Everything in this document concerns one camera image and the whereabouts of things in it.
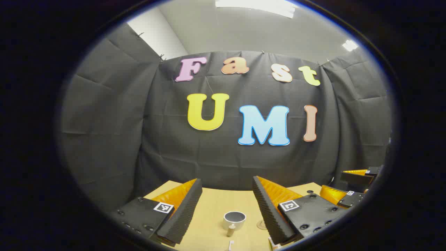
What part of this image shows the wooden desktop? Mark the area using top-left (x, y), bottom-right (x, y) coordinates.
top-left (144, 180), bottom-right (323, 251)

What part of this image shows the white cup with wooden handle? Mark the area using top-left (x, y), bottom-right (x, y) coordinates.
top-left (223, 211), bottom-right (246, 237)

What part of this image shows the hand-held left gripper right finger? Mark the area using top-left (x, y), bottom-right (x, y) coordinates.
top-left (253, 176), bottom-right (349, 245)

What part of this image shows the black backdrop cloth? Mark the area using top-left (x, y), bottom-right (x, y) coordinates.
top-left (57, 23), bottom-right (392, 213)

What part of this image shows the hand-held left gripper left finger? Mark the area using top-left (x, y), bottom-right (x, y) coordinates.
top-left (111, 178), bottom-right (203, 244)

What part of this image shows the long ceiling light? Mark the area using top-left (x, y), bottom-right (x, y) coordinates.
top-left (215, 0), bottom-right (296, 19)

